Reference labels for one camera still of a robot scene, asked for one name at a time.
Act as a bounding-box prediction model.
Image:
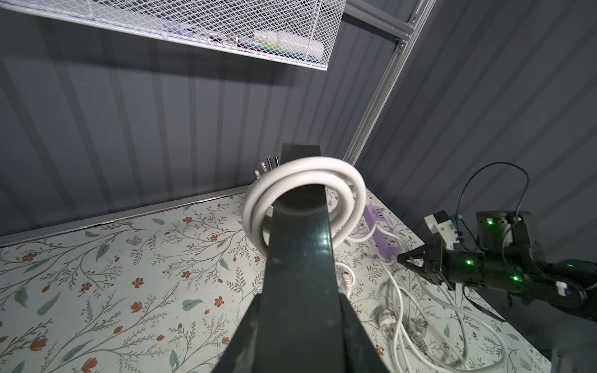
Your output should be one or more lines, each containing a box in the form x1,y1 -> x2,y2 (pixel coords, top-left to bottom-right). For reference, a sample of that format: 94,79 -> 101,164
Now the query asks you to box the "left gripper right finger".
339,294 -> 389,373

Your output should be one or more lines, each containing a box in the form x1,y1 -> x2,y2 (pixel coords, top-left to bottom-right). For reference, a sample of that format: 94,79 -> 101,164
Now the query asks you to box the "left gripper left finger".
212,294 -> 261,373

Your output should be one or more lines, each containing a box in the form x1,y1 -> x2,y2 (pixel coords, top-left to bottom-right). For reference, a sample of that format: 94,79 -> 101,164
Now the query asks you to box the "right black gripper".
397,245 -> 455,292

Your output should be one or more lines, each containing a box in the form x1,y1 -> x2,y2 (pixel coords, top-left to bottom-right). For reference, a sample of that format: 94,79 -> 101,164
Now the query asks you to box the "purple power strip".
364,205 -> 404,260

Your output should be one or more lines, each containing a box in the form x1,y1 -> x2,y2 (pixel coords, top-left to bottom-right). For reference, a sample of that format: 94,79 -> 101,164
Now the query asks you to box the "black power strip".
253,143 -> 348,373

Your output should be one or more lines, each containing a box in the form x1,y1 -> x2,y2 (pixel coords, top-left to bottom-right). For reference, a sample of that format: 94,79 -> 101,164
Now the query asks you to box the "white cord of purple strip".
349,221 -> 507,373

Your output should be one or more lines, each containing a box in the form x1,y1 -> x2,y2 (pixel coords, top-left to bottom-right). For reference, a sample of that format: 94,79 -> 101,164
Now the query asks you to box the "white cord of black strip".
241,155 -> 368,299

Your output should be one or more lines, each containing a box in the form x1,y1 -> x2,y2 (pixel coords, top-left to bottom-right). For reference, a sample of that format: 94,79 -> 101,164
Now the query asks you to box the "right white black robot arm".
396,211 -> 596,322

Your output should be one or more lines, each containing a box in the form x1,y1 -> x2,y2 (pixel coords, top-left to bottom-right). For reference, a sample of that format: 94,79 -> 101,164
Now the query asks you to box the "floral table mat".
1,195 -> 550,372

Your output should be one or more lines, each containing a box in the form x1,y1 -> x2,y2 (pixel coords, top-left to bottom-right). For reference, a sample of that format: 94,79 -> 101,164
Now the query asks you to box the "bundle of pens and pencils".
253,156 -> 280,180

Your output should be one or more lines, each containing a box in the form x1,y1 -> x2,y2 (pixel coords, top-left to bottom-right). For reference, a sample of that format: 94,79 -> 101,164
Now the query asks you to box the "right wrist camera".
424,211 -> 460,251

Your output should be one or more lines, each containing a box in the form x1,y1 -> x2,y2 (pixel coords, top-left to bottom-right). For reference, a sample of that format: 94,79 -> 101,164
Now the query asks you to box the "white wire mesh basket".
1,0 -> 346,71

